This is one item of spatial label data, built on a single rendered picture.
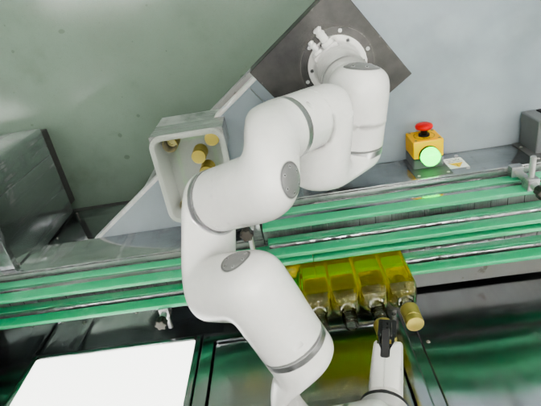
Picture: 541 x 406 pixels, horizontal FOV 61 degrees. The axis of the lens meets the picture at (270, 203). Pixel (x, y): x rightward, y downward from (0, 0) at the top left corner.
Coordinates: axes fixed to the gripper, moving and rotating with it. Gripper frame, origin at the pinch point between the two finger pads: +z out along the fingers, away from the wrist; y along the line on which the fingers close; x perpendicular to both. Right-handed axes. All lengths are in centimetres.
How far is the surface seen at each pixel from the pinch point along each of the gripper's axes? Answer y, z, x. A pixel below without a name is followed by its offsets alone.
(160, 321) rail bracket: -5, 5, 51
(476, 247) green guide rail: -2.6, 34.3, -19.2
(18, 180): 10, 51, 126
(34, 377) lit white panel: -14, -8, 80
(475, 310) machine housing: -15.6, 27.0, -19.0
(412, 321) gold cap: 0.8, 3.6, -4.4
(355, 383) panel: -12.8, -0.2, 6.5
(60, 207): -11, 69, 130
